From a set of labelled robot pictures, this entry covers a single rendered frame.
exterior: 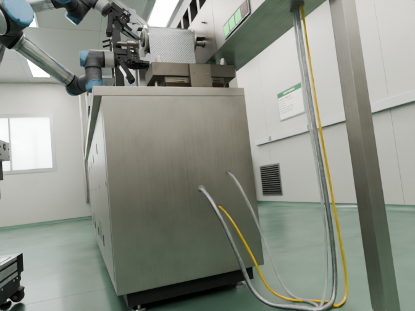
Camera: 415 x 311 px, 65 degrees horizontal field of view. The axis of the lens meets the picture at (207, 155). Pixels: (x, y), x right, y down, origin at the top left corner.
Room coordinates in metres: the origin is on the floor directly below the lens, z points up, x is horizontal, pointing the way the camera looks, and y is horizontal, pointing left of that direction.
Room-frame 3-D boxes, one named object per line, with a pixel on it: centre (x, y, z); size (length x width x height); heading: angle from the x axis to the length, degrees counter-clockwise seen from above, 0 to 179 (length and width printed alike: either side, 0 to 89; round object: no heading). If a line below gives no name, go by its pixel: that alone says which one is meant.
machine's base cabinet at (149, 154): (2.54, 0.56, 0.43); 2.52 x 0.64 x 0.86; 22
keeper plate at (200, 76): (1.46, -0.01, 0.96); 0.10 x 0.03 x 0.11; 112
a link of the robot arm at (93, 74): (1.50, 0.50, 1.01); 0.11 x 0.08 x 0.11; 55
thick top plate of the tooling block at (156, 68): (1.54, 0.04, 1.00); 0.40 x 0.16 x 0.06; 112
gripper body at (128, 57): (1.55, 0.34, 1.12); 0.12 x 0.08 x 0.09; 112
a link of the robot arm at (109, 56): (1.52, 0.42, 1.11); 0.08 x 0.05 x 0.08; 22
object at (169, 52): (1.63, 0.12, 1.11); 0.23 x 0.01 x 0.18; 112
